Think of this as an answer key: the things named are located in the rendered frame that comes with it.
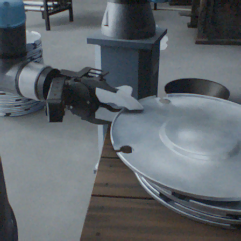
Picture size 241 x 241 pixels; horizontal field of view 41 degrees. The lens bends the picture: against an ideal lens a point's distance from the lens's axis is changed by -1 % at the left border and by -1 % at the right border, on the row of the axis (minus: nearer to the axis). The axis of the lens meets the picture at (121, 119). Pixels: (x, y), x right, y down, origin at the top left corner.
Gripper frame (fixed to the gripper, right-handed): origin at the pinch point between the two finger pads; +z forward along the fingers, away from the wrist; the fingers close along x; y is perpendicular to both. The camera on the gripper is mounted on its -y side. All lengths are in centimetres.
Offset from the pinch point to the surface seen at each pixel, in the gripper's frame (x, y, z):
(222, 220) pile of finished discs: 2.7, -16.4, 18.6
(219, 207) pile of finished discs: 0.7, -16.5, 17.7
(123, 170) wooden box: 5.1, -10.3, 2.6
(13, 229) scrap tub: 8.0, -25.6, -7.1
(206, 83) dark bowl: 35, 105, 1
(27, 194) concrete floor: 42, 9, -35
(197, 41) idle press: 39, 194, -21
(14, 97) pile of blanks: 35, 48, -71
